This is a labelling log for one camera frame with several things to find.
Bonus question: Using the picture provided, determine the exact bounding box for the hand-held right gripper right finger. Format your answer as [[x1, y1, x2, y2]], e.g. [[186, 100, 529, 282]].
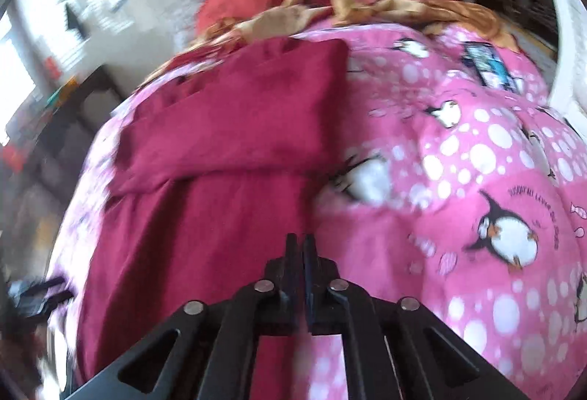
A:
[[303, 234, 533, 400]]

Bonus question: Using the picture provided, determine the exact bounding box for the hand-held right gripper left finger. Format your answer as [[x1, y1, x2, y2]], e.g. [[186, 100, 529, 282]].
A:
[[62, 233, 304, 400]]

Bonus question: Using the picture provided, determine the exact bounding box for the dark red fleece garment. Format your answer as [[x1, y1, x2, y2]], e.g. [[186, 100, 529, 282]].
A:
[[76, 37, 349, 400]]

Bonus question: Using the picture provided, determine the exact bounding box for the pink penguin blanket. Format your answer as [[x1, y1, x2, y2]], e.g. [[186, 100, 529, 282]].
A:
[[46, 21, 587, 400]]

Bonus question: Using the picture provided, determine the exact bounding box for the dark wooden console table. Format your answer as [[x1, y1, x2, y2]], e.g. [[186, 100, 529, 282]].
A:
[[28, 70, 124, 217]]

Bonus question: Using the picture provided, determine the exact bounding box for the bright window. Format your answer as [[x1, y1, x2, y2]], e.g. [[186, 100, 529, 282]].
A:
[[0, 10, 37, 144]]

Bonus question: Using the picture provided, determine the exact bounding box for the smartphone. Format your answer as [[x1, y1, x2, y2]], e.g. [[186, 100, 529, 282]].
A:
[[461, 41, 524, 94]]

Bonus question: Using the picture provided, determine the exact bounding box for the gold and red satin quilt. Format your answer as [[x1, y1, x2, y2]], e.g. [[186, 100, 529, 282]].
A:
[[165, 0, 524, 61]]

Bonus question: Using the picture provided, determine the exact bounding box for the black hanging cloth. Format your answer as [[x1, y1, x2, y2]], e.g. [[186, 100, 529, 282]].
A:
[[66, 6, 88, 38]]

